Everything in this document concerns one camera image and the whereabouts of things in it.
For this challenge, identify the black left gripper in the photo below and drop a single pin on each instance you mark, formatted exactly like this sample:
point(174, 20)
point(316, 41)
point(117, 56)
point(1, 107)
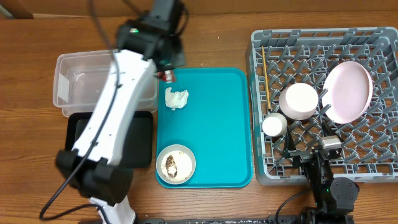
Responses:
point(176, 57)

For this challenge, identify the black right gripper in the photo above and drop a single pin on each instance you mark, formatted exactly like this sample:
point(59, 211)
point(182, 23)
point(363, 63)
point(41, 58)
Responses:
point(301, 156)

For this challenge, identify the red silver snack wrapper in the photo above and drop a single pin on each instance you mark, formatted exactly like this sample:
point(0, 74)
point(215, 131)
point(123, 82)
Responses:
point(167, 76)

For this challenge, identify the white paper cup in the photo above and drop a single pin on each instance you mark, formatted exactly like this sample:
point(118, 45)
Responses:
point(274, 124)

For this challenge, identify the pink bowl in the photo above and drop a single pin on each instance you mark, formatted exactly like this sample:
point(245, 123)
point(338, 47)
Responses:
point(298, 101)

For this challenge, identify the white napkin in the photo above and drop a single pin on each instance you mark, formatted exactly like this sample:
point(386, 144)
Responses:
point(175, 100)

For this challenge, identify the wooden chopstick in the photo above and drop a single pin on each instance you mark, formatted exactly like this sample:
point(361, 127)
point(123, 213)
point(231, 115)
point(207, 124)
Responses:
point(266, 80)

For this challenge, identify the white round plate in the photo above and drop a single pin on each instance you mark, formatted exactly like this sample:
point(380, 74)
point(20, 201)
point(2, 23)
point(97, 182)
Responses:
point(349, 90)

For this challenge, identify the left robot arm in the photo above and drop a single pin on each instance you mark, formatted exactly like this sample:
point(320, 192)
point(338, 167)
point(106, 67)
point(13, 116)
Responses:
point(146, 47)

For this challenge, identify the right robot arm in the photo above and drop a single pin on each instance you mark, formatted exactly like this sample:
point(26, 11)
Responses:
point(334, 196)

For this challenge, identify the grey dishwasher rack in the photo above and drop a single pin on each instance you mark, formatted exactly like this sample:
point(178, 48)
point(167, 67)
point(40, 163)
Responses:
point(369, 152)

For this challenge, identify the teal plastic tray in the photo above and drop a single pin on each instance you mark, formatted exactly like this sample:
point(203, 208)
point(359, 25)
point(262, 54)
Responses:
point(214, 125)

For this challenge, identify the clear plastic bin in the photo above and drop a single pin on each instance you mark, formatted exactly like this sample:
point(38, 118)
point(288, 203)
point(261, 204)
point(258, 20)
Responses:
point(84, 78)

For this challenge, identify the black tray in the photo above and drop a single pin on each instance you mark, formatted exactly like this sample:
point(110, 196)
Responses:
point(137, 149)

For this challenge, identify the grey bowl with food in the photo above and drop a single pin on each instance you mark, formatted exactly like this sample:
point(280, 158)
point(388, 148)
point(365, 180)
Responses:
point(175, 164)

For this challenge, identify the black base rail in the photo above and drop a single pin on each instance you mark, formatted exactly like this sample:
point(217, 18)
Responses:
point(283, 219)

